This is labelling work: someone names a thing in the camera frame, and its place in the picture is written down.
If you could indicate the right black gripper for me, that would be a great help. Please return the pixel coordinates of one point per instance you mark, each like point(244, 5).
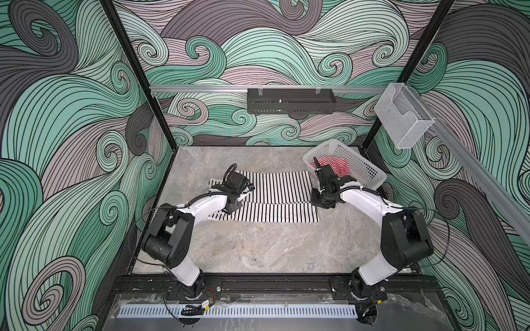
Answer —
point(314, 201)

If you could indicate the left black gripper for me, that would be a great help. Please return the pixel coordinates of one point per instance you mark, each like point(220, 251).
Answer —
point(238, 205)

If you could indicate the black white striped tank top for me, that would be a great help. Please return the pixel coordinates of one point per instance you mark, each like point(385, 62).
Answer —
point(281, 197)

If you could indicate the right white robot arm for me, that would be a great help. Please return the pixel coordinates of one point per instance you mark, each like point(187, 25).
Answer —
point(404, 237)

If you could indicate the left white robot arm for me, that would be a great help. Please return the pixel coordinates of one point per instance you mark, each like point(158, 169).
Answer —
point(168, 237)

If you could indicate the red white striped tank top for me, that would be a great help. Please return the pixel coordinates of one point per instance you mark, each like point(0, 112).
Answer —
point(339, 165)

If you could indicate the white plastic laundry basket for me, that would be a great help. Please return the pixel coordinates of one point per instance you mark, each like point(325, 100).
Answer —
point(366, 173)

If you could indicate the black perforated wall tray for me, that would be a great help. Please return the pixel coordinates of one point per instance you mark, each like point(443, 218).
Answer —
point(296, 103)

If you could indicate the clear plastic wall bin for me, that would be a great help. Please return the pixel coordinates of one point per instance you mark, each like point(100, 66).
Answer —
point(403, 114)

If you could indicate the aluminium wall rail back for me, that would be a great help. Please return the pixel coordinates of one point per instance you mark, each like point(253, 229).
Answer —
point(210, 88)

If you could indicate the aluminium wall rail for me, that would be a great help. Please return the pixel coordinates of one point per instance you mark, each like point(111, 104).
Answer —
point(451, 125)
point(210, 88)

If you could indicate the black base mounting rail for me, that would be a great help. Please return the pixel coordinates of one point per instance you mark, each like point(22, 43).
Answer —
point(221, 286)

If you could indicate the aluminium wall rail right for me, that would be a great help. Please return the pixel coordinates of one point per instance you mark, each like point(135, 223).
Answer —
point(451, 125)

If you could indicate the white slotted cable duct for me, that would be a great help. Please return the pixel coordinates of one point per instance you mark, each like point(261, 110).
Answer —
point(317, 311)

